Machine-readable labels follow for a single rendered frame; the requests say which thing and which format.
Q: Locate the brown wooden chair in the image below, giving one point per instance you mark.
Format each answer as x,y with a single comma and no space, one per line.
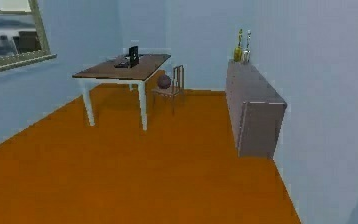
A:
172,92

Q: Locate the black laptop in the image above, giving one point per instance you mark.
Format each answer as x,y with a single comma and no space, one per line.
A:
132,57

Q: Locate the brown table with white legs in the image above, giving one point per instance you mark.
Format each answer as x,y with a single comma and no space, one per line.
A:
133,70

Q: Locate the yellow glass bottle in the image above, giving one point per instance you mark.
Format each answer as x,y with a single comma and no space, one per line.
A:
238,52

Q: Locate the grey sideboard cupboard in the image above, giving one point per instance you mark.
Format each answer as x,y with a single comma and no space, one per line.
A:
253,103

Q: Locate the orange ball with black grooves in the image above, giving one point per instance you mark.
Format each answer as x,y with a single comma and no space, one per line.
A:
164,81

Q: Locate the clear glass bottle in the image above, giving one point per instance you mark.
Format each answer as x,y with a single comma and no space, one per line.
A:
247,52

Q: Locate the green framed window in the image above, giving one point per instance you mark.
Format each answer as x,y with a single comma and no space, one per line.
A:
13,33

